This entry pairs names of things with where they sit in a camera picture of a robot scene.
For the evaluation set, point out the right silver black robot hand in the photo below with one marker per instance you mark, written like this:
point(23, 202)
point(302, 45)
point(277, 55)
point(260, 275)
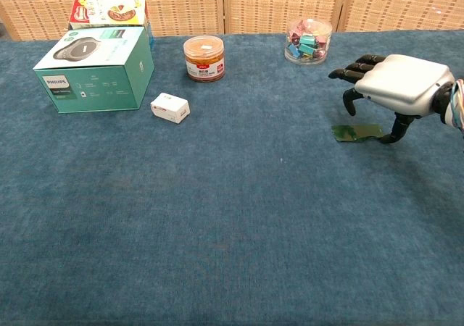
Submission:
point(402, 81)

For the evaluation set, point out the green card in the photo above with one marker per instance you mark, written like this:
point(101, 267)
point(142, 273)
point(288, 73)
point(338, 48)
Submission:
point(362, 132)

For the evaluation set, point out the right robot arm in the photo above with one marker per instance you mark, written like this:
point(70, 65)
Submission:
point(440, 103)

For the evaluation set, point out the clear jar of binder clips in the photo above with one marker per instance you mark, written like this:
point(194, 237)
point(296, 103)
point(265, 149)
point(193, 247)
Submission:
point(308, 43)

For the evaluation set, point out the bamboo folding screen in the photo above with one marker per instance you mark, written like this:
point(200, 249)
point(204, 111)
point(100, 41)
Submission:
point(275, 3)

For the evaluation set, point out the orange jar with clear lid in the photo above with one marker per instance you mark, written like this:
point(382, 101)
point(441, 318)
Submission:
point(204, 63)

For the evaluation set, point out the blue carpet table cloth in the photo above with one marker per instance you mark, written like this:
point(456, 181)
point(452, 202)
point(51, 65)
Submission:
point(232, 213)

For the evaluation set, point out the small white box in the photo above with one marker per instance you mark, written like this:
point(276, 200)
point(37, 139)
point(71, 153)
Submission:
point(168, 108)

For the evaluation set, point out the red white food box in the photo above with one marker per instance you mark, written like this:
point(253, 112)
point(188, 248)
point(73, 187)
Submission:
point(108, 12)

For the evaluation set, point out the teal Philips speaker box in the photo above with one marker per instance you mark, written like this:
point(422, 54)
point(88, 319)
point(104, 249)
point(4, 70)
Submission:
point(94, 83)

